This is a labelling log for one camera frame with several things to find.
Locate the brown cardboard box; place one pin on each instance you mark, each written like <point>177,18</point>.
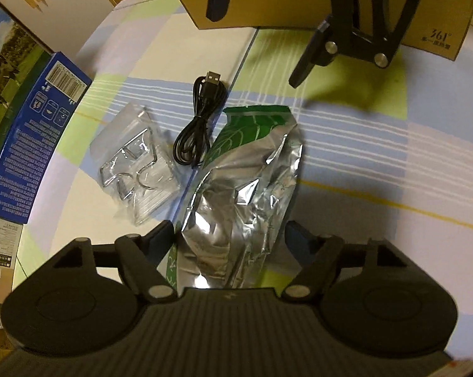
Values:
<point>271,0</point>

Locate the clear bag of metal hooks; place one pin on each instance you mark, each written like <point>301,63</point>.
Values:
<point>138,165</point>

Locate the white box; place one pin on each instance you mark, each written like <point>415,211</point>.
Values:
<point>63,11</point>

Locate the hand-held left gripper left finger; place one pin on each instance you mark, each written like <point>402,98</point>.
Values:
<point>161,239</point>

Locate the silver and green foil bag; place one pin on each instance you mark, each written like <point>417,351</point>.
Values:
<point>240,204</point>

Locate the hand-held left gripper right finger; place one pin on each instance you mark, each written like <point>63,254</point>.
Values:
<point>297,239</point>

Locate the blue and green printed carton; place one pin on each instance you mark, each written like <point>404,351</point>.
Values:
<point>32,137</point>

